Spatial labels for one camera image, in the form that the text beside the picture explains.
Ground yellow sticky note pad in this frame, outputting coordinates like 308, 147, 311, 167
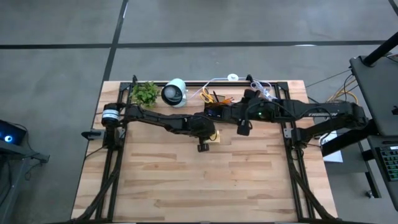
208, 129, 222, 144

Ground yellow handled scissors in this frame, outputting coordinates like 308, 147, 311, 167
200, 87, 215, 104

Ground black mesh desk organizer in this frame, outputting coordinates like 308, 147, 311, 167
202, 91, 239, 121

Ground white spotlight lamp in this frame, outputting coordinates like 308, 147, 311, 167
160, 78, 188, 108

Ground green plant in white pot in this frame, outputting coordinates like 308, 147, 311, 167
129, 80, 162, 110

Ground white paper sheet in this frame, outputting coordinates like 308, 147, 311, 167
320, 130, 344, 164

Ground dark grey side desk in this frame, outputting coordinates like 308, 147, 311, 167
349, 55, 398, 212

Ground black slanted pole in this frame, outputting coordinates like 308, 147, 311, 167
362, 30, 398, 67

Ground backlit keyboard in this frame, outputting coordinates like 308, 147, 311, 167
376, 145, 398, 182

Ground grey metal stand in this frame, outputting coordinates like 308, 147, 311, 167
0, 139, 62, 224

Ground black box with blue light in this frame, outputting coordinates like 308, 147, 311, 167
0, 119, 27, 146

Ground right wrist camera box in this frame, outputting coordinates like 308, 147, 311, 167
236, 119, 252, 137

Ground white lamp cable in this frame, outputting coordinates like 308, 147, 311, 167
187, 76, 280, 102

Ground yellow floor cable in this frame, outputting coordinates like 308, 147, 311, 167
326, 79, 359, 105

